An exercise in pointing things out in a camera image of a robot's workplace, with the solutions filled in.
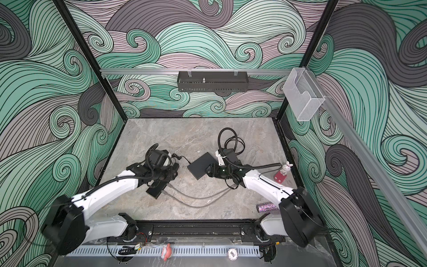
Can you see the glittery purple microphone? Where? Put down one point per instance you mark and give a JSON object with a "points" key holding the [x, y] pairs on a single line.
{"points": [[266, 207]]}

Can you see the small black ribbed switch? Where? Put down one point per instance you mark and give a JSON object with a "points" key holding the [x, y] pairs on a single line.
{"points": [[156, 191]]}

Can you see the large black network switch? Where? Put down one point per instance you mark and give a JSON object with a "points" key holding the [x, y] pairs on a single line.
{"points": [[199, 166]]}

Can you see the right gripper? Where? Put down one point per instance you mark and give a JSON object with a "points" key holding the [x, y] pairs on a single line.
{"points": [[214, 171]]}

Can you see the pink bunny figurine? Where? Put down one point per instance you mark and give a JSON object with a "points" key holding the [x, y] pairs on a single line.
{"points": [[282, 174]]}

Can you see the round white pink object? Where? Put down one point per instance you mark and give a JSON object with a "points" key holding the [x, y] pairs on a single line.
{"points": [[232, 254]]}

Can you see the white slotted cable duct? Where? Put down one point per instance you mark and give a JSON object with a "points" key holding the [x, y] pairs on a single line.
{"points": [[177, 251]]}

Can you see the black adapter with cable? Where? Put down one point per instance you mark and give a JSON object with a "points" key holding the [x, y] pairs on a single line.
{"points": [[179, 157]]}

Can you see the black perforated wall tray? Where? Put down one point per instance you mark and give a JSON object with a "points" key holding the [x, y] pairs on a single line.
{"points": [[212, 81]]}

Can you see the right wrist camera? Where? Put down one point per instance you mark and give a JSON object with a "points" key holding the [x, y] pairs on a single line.
{"points": [[219, 158]]}

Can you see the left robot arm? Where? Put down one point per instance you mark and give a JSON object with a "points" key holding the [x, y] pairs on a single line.
{"points": [[69, 222]]}

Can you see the pink toy on duct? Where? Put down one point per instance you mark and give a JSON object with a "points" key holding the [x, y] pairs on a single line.
{"points": [[166, 252]]}

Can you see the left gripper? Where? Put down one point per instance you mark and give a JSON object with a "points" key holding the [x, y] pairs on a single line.
{"points": [[172, 174]]}

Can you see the clear acrylic wall box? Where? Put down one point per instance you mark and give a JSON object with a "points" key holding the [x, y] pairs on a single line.
{"points": [[303, 92]]}

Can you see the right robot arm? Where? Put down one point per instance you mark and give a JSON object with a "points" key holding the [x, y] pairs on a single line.
{"points": [[299, 217]]}

